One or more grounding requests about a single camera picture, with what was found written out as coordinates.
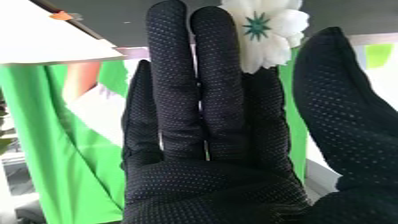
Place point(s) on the dark mat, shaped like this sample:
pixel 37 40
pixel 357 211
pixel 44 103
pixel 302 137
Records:
pixel 117 20

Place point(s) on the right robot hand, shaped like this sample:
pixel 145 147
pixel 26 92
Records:
pixel 213 186

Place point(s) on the person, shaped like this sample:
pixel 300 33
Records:
pixel 80 83

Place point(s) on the white flower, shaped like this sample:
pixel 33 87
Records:
pixel 268 40

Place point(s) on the white sheet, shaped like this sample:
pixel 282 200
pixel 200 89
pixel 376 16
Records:
pixel 40 36

